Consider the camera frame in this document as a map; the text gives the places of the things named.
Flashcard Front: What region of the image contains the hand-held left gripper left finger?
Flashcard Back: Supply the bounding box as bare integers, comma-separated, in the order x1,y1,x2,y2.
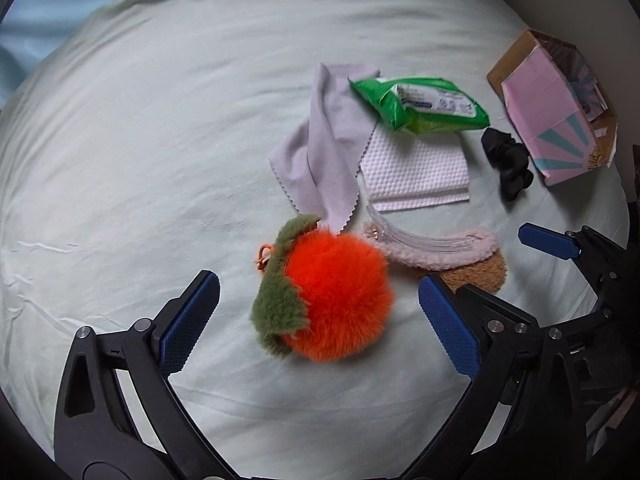
52,269,242,480

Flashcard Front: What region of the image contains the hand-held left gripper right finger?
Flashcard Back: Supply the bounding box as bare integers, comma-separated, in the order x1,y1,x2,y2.
417,275,589,480

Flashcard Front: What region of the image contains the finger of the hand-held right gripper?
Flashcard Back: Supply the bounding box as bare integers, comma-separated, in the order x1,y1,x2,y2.
518,223,632,313

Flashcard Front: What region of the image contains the orange fluffy persimmon plush keychain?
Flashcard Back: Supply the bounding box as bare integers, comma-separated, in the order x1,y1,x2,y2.
250,214,394,364

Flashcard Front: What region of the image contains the brown plush pad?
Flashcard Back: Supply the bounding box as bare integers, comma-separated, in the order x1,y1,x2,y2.
437,247,507,295

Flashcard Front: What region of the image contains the pink fluffy headband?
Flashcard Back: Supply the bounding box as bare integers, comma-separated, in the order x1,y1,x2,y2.
350,222,499,277

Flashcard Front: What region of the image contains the clear plastic band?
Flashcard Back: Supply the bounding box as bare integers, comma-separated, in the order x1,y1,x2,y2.
364,200,482,259

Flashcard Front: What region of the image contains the black scrunchie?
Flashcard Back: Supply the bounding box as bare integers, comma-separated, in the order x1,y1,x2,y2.
481,127,535,203

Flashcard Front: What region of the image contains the pink cardboard box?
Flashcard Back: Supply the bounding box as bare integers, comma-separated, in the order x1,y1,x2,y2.
486,29,620,189

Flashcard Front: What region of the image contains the white textured paper towel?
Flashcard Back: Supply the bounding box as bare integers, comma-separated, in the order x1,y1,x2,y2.
357,127,471,212

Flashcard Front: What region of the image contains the pale green bed sheet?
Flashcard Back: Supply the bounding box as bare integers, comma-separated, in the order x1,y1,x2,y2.
0,0,632,480

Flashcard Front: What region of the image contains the lilac microfibre cloth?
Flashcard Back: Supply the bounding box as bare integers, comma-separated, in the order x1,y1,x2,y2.
268,62,381,236

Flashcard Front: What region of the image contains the green wet wipes packet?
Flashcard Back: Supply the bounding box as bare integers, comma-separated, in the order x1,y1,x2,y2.
348,76,492,136

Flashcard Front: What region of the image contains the light blue pillow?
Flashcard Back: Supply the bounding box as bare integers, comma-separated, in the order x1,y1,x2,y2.
0,0,121,106

